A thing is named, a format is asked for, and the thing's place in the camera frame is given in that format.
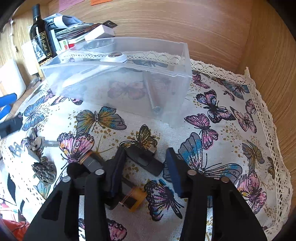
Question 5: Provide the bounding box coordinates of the orange sticky note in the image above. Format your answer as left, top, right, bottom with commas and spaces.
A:
90, 0, 112, 6

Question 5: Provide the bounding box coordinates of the stack of books and papers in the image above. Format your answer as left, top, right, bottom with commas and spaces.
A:
45, 14, 117, 54

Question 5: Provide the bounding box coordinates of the silver key with keyring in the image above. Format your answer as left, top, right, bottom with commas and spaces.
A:
9, 137, 60, 158

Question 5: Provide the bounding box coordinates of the white cylinder container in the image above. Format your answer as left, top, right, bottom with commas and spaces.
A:
0, 59, 26, 100

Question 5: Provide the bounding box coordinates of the silver metal pen tube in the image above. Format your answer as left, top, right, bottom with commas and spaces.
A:
143, 71, 162, 115

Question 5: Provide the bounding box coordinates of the clear plastic storage box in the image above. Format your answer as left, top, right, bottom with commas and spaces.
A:
41, 37, 192, 128

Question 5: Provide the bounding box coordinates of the black orange electronic board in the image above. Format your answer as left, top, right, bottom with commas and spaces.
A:
67, 148, 147, 212

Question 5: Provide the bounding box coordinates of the small pine cone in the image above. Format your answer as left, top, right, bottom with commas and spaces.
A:
32, 161, 57, 186

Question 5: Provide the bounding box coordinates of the small black clip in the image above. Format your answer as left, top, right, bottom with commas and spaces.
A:
126, 145, 164, 176

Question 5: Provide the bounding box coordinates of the small white box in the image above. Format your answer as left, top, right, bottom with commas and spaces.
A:
84, 25, 115, 42

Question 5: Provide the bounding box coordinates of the small round mirror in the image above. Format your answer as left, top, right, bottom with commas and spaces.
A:
26, 77, 42, 90

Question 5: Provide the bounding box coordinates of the pink sticky note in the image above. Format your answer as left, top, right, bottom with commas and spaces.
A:
58, 0, 84, 12

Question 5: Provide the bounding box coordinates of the butterfly print tablecloth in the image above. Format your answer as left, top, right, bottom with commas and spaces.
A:
1, 61, 292, 240

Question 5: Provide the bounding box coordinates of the dark wine bottle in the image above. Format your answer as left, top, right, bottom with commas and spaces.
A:
30, 4, 56, 66

